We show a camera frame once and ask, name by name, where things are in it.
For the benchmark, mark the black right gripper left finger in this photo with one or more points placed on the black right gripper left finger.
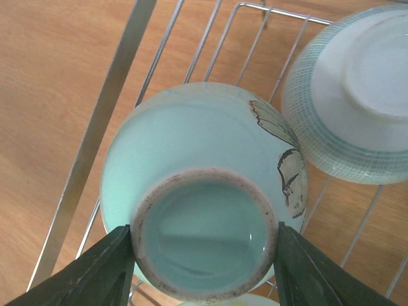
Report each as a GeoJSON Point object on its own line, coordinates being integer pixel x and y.
{"type": "Point", "coordinates": [100, 276]}

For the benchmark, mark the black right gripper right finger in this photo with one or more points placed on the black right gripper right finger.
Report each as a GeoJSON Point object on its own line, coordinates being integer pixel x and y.
{"type": "Point", "coordinates": [306, 276]}

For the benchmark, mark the yellow blue patterned bowl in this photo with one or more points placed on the yellow blue patterned bowl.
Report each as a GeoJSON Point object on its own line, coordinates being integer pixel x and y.
{"type": "Point", "coordinates": [247, 299]}

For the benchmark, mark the pale green bowl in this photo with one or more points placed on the pale green bowl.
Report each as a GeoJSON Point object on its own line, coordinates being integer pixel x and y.
{"type": "Point", "coordinates": [203, 173]}

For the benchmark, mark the green ring patterned bowl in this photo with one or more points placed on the green ring patterned bowl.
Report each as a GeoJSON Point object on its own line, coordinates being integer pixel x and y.
{"type": "Point", "coordinates": [345, 97]}

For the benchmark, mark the metal wire dish rack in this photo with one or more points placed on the metal wire dish rack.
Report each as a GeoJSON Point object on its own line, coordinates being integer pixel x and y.
{"type": "Point", "coordinates": [105, 105]}

